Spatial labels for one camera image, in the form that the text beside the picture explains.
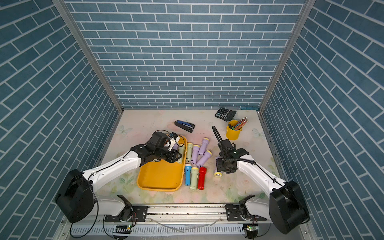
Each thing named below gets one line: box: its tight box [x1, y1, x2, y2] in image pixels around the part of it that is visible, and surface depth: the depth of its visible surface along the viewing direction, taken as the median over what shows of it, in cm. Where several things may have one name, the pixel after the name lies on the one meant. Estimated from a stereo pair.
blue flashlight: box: [184, 163, 192, 186], surface depth 85 cm
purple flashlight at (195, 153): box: [190, 144, 200, 165], surface depth 95 cm
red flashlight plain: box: [197, 167, 207, 190], surface depth 85 cm
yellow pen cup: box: [226, 120, 243, 141], surface depth 99 cm
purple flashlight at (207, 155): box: [196, 150, 213, 167], surface depth 93 cm
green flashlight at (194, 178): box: [190, 167, 199, 191], surface depth 85 cm
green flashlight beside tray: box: [185, 142, 194, 162], surface depth 95 cm
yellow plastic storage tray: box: [137, 135, 188, 192], surface depth 84 cm
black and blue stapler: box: [174, 120, 196, 133], surface depth 111 cm
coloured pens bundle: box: [234, 116, 249, 130], surface depth 96 cm
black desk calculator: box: [214, 107, 237, 122], surface depth 118 cm
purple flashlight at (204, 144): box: [198, 137, 210, 155], surface depth 98 cm
